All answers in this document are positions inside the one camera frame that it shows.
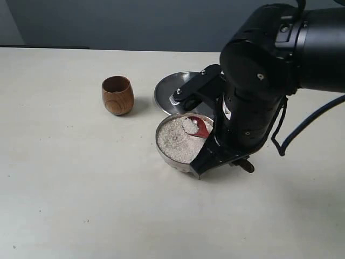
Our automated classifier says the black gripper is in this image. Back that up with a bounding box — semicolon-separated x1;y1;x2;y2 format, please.
169;64;286;178

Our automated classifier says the dark red wooden spoon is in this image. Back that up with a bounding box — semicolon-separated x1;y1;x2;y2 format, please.
182;115;210;139

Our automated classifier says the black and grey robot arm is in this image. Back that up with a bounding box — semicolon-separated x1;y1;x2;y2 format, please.
170;1;344;177

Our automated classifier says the steel bowl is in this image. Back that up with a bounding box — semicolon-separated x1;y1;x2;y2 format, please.
155;113;213;173

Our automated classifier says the wooden cup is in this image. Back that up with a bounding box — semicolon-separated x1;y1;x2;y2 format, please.
102;76;134;115

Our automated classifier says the round steel plate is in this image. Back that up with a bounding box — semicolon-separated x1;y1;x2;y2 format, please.
153;71;224;116

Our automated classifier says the black cable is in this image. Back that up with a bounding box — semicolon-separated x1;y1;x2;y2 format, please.
270;93;345;157

